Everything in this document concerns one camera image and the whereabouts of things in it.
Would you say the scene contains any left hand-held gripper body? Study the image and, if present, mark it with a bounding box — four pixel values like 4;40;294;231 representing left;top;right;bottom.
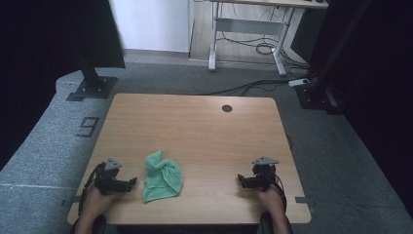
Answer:
94;158;131;197

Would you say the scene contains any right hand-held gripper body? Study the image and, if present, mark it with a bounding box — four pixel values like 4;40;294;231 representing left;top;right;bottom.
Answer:
246;156;280;193

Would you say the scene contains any green cloth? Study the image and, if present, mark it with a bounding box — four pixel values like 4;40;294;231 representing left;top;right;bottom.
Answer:
141;149;184;204

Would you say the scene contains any person's left hand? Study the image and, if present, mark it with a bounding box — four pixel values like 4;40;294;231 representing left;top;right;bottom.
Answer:
81;185;121;217

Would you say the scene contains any person's right hand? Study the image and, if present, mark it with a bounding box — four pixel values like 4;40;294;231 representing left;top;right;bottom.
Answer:
257;188;285;217

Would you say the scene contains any grey tape strip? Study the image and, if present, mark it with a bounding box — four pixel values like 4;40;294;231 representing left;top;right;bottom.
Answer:
61;195;82;208
294;196;316;208

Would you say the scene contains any black tape floor mark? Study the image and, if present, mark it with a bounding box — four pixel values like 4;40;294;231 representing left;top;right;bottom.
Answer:
76;116;100;138

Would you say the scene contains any wooden desk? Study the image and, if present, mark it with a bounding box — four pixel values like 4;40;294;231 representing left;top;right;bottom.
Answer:
0;61;413;234

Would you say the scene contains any black metal stand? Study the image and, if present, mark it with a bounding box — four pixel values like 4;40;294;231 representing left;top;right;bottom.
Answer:
66;45;119;102
295;0;374;115

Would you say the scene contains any white power strip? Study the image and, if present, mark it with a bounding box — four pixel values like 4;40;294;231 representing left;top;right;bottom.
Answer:
287;78;311;88

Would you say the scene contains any black curtain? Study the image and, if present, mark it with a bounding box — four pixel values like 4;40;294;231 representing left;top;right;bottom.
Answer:
0;0;126;170
308;0;413;218

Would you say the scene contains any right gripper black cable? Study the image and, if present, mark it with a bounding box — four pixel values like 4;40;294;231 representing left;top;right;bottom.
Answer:
264;172;288;214

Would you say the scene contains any long black floor cable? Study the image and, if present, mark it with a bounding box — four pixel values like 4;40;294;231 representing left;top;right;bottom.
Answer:
199;78;291;97

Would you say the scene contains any tangle of black cables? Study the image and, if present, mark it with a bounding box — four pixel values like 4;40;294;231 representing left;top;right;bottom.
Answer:
216;6;311;77

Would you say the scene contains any white metal table frame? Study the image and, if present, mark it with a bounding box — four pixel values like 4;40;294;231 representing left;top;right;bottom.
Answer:
194;0;329;77

